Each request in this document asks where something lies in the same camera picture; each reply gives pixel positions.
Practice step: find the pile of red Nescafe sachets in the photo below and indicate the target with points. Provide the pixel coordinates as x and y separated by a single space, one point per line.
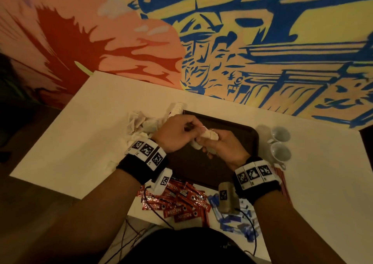
180 205

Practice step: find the person's right forearm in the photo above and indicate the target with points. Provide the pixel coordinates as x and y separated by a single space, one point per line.
297 232

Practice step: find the white tea bag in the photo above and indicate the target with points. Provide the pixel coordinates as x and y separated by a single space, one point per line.
207 136

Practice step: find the person's left forearm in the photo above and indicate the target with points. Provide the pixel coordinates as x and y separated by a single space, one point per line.
87 226

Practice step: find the row of tea bags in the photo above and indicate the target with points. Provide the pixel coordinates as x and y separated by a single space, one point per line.
175 109

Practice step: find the black left wristband with markers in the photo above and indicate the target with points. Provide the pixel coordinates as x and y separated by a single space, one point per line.
143 162

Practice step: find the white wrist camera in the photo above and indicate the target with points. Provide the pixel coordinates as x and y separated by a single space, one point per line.
161 182
228 197

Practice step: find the person's right hand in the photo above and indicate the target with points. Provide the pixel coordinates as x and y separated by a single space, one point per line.
230 150

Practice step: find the person's left hand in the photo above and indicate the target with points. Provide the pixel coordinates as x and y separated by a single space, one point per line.
175 134

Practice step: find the bundle of red stir sticks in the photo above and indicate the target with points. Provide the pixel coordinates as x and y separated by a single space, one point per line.
283 185

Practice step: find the black wristband with markers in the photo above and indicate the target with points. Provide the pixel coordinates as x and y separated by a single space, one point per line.
257 182
143 162

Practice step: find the dark brown tray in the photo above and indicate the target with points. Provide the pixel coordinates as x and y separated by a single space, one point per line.
192 167

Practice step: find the black clothing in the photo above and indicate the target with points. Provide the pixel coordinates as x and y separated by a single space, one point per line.
186 249

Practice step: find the pile of blue sugar sachets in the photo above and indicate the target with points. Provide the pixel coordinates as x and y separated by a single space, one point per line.
233 223

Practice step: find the small white cup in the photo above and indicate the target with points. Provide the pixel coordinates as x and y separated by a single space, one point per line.
281 152
280 134

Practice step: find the black right wristband with markers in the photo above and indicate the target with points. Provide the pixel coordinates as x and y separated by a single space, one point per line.
257 182

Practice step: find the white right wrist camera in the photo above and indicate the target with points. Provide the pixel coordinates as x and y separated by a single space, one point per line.
228 197

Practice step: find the pile of white tea bags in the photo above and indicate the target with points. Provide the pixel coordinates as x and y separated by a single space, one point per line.
137 127

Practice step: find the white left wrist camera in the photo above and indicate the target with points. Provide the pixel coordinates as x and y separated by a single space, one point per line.
161 182

